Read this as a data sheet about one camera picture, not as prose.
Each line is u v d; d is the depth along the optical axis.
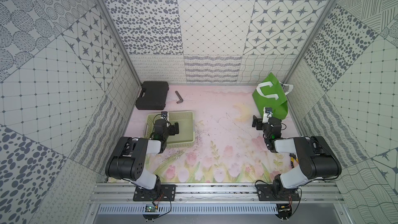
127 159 0.45
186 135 0.89
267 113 0.81
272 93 0.93
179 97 1.13
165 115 0.84
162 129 0.74
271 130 0.73
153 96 1.12
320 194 0.75
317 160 0.45
